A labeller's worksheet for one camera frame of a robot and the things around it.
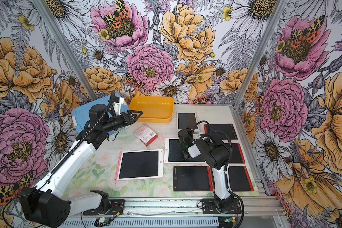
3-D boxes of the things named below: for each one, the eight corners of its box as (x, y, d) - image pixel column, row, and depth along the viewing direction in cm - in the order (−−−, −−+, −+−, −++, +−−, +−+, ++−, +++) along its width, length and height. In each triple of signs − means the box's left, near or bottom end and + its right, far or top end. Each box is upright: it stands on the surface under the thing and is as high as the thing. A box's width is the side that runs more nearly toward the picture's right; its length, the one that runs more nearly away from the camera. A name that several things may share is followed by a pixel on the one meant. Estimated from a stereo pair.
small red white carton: (134, 135, 105) (133, 132, 101) (145, 127, 110) (144, 124, 106) (147, 147, 99) (146, 144, 95) (158, 138, 104) (157, 134, 100)
